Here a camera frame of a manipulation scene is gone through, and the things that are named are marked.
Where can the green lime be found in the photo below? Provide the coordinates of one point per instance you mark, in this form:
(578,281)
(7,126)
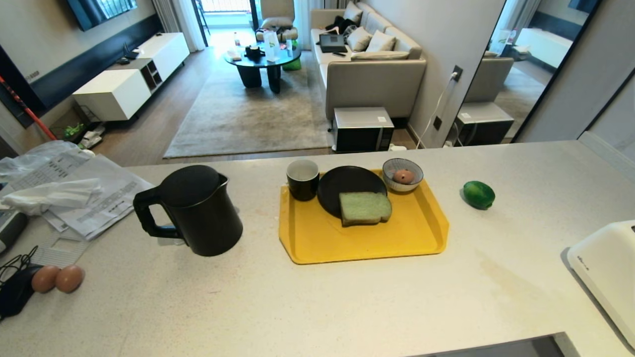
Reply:
(478,194)

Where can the black round plate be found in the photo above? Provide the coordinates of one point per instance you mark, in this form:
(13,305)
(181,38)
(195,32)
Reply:
(342,188)

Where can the beige armchair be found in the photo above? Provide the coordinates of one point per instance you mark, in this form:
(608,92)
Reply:
(278,20)

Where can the microwave oven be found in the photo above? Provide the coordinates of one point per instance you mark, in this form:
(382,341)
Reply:
(361,130)

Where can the yellow plastic tray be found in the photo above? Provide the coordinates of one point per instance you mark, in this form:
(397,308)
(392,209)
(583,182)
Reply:
(362,240)

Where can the white toaster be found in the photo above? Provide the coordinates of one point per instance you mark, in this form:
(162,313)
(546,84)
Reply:
(607,270)

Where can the laptop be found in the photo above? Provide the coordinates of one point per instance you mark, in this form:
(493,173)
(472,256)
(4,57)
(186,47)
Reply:
(332,42)

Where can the green bread slice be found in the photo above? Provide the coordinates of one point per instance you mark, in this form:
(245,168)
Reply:
(364,208)

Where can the beige cushion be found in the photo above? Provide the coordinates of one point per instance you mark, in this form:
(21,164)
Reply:
(381,41)
(358,38)

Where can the grey rug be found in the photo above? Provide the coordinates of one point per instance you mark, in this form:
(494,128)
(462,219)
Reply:
(248,111)

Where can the black electric kettle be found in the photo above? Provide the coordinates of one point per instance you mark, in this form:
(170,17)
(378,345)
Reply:
(201,218)

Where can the beige sofa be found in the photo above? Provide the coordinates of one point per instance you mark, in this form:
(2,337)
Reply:
(369,64)

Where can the black mug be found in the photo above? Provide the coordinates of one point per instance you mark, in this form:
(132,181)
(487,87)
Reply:
(302,184)

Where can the printed paper sheet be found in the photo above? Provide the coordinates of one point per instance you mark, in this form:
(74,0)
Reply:
(99,198)

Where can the grey remote device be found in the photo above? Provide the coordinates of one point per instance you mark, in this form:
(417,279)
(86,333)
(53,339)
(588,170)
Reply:
(10,230)

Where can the dark round coffee table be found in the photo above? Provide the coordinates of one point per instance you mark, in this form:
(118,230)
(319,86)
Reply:
(260,62)

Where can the large wall mirror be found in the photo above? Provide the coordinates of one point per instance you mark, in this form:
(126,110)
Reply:
(521,69)

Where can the small patterned bowl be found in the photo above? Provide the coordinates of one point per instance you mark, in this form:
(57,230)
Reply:
(403,179)

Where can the wall television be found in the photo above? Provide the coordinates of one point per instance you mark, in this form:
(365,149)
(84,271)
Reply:
(99,10)

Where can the white tv cabinet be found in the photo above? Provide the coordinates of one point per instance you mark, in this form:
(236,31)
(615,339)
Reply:
(129,79)

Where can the brown egg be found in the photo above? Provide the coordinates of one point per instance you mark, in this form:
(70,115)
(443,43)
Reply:
(403,176)
(69,278)
(44,278)

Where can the clear plastic bag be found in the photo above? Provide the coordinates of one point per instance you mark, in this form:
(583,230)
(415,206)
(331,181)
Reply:
(44,196)

